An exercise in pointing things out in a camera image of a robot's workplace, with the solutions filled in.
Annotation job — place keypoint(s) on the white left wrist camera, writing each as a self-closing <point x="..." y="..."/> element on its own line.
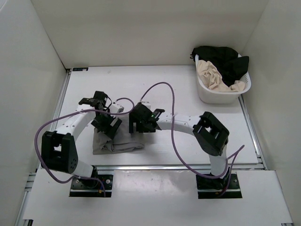
<point x="116" y="108"/>

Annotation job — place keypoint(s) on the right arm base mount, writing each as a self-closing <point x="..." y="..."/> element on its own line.
<point x="218" y="188"/>

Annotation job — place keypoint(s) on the black garment in basket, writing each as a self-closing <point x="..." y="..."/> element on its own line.
<point x="229" y="64"/>

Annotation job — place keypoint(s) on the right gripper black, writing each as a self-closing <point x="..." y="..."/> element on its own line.
<point x="133" y="119"/>

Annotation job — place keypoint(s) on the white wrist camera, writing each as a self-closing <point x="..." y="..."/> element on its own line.
<point x="116" y="108"/>
<point x="146" y="103"/>

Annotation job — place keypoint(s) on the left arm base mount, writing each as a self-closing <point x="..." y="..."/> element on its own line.
<point x="100" y="187"/>

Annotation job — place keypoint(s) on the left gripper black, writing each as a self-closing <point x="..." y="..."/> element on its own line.
<point x="107" y="129"/>

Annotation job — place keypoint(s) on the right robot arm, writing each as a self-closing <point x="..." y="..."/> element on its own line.
<point x="210" y="133"/>

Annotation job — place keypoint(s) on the grey trousers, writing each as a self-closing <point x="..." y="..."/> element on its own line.
<point x="123" y="142"/>

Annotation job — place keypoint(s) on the beige garment in basket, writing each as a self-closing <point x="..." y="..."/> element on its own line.
<point x="212" y="79"/>

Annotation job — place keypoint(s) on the aluminium front rail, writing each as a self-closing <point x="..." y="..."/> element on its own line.
<point x="258" y="166"/>

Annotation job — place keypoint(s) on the blue label sticker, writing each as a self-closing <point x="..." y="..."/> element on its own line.
<point x="80" y="69"/>

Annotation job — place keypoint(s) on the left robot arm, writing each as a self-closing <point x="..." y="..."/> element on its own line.
<point x="58" y="147"/>

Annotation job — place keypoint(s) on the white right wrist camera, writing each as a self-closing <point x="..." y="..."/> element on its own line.
<point x="146" y="103"/>

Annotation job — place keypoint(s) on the white laundry basket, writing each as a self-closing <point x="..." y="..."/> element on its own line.
<point x="214" y="97"/>

